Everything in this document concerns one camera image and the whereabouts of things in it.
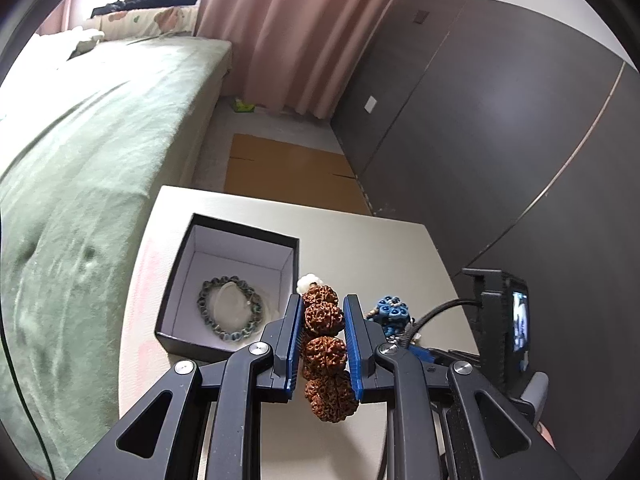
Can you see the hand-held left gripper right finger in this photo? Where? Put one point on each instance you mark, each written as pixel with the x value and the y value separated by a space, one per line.
pixel 354 345

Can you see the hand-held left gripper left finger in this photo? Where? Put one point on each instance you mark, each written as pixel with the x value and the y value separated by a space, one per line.
pixel 291 340

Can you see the black jewelry box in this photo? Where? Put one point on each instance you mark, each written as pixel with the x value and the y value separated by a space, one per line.
pixel 230 250

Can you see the flat brown cardboard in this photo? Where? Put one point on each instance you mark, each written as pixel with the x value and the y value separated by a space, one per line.
pixel 290 170

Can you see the dark grey wardrobe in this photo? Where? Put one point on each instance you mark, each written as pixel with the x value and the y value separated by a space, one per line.
pixel 490 135

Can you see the green packet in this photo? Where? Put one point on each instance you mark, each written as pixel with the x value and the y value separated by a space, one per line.
pixel 243 105

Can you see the bed with green blanket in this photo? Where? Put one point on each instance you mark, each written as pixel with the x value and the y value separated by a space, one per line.
pixel 90 160

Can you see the pink curtain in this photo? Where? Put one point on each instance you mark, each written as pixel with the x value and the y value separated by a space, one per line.
pixel 300 30

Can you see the floral pillow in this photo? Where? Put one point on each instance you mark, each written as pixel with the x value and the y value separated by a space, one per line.
pixel 150 20

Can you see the white cloth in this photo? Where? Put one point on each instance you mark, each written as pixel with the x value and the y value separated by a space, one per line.
pixel 80 40

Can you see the white wall plate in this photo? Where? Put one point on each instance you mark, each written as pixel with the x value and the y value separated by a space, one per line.
pixel 370 104

